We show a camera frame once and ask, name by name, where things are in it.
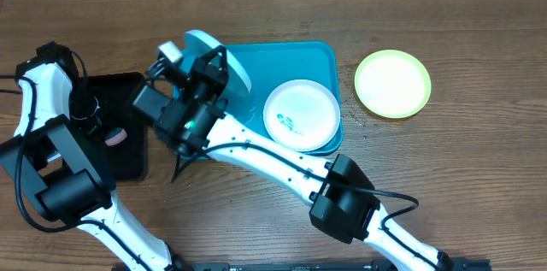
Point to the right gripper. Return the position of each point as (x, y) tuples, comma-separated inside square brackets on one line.
[(208, 74)]

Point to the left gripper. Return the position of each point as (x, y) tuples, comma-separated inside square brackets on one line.
[(88, 126)]

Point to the pink and black sponge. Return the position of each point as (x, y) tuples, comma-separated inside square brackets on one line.
[(115, 136)]

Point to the yellow-green plate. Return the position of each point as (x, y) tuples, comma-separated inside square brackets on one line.
[(392, 84)]

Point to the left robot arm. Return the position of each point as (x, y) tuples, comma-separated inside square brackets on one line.
[(73, 142)]

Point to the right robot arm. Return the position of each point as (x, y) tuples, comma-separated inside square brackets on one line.
[(188, 115)]

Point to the black water tray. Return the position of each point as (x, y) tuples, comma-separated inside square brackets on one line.
[(128, 160)]

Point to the white plate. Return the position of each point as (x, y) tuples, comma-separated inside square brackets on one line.
[(302, 115)]

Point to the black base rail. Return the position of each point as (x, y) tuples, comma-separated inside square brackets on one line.
[(461, 264)]

